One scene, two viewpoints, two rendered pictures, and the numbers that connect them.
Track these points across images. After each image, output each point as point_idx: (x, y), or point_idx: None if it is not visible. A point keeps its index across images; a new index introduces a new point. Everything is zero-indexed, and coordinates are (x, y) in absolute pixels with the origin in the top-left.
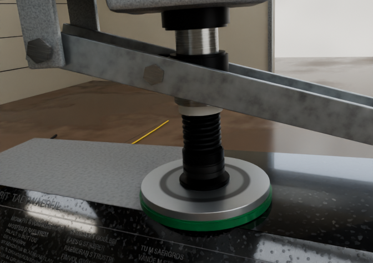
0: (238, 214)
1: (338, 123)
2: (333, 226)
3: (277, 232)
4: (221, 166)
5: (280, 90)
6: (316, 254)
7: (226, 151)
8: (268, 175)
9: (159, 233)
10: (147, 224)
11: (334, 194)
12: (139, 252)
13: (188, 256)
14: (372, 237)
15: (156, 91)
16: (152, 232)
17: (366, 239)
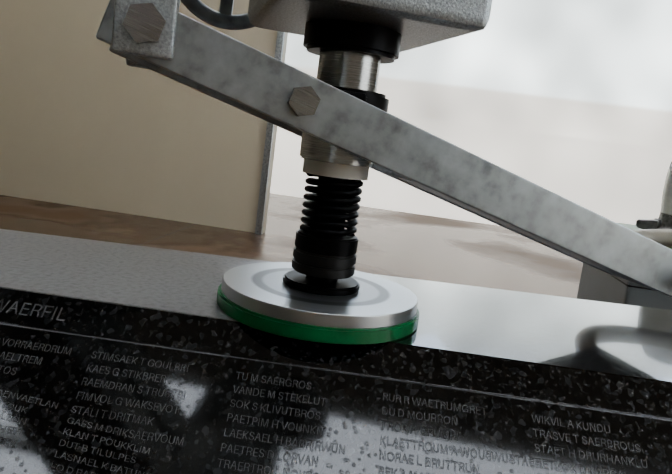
0: (393, 323)
1: (522, 209)
2: (509, 345)
3: (447, 348)
4: (355, 262)
5: (462, 155)
6: (501, 374)
7: None
8: None
9: (266, 353)
10: (243, 340)
11: (489, 318)
12: (234, 382)
13: (319, 384)
14: (558, 355)
15: (299, 128)
16: (255, 352)
17: (553, 357)
